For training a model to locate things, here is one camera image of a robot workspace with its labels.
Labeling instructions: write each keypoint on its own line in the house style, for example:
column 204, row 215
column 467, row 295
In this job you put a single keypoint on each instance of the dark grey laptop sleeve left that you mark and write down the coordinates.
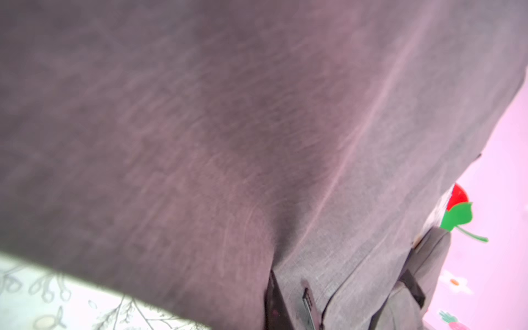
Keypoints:
column 180, row 151

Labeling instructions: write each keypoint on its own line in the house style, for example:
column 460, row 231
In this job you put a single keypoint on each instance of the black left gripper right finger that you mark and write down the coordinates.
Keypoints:
column 308, row 300

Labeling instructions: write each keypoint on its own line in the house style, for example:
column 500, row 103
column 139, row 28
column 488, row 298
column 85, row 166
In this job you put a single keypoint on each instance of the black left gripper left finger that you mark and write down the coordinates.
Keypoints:
column 276, row 314

